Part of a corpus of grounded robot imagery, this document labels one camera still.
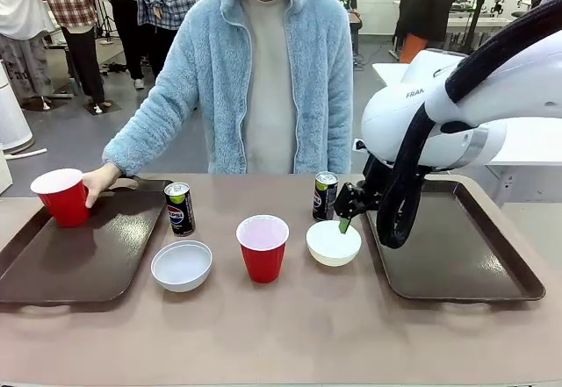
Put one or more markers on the person's right forearm blue sleeve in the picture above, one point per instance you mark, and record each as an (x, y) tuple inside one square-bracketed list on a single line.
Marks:
[(145, 132)]

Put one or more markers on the person's left forearm blue sleeve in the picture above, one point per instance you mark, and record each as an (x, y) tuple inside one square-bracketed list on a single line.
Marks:
[(338, 132)]

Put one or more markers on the white tube on floor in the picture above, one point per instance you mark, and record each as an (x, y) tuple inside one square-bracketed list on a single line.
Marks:
[(26, 153)]

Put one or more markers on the person in dark trousers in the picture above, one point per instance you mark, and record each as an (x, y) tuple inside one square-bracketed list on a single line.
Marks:
[(127, 31)]

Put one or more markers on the white side table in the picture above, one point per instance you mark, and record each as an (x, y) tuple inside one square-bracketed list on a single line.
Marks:
[(388, 73)]

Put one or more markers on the white bowl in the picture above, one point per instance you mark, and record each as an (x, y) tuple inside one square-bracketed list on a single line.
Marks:
[(182, 273), (331, 251)]

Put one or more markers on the black Pepsi can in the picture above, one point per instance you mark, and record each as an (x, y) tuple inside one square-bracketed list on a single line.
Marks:
[(322, 200), (181, 216)]

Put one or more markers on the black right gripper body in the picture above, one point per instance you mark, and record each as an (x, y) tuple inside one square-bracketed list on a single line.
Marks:
[(373, 185)]

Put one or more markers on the black green-tipped right gripper finger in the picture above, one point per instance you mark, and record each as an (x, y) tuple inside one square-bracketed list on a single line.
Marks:
[(344, 224), (351, 189)]

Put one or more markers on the person in blue fleece jacket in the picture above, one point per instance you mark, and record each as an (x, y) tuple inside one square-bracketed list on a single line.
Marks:
[(268, 75)]

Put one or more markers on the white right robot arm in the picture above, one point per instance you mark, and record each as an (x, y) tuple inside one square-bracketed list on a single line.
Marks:
[(395, 115)]

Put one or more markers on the person in red plaid shirt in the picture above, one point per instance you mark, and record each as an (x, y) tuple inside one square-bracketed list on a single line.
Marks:
[(72, 5)]

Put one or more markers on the white air purifier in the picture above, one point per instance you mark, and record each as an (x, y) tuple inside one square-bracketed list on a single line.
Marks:
[(13, 115)]

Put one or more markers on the person in white shirt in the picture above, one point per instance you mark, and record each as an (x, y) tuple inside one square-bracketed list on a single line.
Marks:
[(17, 23)]

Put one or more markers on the person in black jacket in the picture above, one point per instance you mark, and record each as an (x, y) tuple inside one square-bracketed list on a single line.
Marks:
[(428, 5)]

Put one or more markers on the person's right hand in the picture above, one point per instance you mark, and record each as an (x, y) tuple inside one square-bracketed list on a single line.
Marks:
[(101, 178)]

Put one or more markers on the red plastic cup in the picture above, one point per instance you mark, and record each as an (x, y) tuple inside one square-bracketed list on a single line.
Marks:
[(63, 205), (262, 260)]

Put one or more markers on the brown plastic tray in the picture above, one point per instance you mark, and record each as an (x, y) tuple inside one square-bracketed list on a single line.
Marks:
[(96, 251), (448, 255)]

